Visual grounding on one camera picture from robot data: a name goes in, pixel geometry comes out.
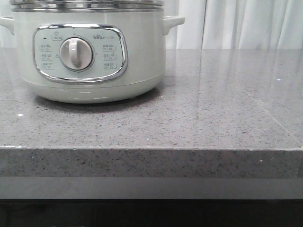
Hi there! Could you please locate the glass pot lid steel rim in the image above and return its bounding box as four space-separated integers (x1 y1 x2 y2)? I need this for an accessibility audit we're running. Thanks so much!
9 0 164 12

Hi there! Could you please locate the beige pot control knob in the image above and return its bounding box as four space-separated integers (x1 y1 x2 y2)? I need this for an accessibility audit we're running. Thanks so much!
60 37 93 71

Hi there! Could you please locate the pale green electric cooking pot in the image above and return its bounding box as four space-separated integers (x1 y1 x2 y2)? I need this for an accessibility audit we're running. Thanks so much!
0 10 185 104

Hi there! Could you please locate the white pleated curtain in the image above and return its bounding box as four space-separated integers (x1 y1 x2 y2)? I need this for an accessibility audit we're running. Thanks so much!
0 0 303 50

